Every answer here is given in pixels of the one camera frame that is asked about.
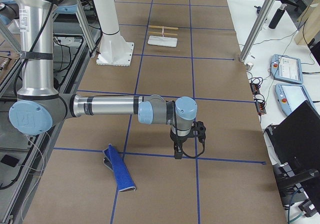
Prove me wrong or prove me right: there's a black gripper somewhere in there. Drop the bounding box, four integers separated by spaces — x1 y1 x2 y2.
170 130 191 160

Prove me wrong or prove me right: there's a blue grey towel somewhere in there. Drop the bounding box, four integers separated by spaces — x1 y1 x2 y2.
103 143 136 192

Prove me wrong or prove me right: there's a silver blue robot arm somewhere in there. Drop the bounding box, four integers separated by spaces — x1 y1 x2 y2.
8 0 206 159

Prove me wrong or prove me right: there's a white rack base tray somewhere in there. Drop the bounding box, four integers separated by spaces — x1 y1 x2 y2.
147 35 178 48

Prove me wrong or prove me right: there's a lower wooden rack rod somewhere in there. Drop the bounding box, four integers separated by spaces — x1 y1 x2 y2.
148 31 178 37

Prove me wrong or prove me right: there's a wooden rack rod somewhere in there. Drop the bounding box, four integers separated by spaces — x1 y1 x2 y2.
148 31 178 37
148 25 179 31

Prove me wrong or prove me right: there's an upper wooden rack rod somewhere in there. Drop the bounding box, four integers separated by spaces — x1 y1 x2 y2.
148 25 179 31

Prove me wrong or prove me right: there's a small metal cylinder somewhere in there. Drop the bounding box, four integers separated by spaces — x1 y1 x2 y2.
245 62 254 71

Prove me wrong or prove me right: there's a black laptop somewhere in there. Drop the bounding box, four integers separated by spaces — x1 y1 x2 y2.
265 100 320 172

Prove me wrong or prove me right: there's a near teach pendant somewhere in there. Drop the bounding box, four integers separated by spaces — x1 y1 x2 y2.
275 83 315 116

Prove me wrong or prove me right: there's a teach pendant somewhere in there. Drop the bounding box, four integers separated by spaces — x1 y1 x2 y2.
270 54 303 84
275 83 315 116

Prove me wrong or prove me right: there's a far teach pendant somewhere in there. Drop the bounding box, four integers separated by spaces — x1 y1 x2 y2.
270 54 303 84

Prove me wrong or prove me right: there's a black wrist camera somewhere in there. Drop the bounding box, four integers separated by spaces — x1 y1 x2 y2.
193 121 206 143

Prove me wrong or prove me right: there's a white pedestal column with base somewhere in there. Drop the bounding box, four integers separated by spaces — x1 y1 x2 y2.
93 0 135 67

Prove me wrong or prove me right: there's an aluminium frame post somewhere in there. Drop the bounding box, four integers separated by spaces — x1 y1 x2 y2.
239 0 275 63

